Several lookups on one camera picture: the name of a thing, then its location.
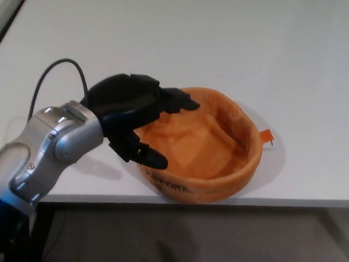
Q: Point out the orange soft plush plate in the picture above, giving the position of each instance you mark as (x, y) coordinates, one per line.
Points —
(207, 152)

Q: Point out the black table frame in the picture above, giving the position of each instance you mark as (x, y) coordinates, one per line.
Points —
(41, 234)

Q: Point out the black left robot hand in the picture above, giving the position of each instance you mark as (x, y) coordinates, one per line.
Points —
(122, 101)

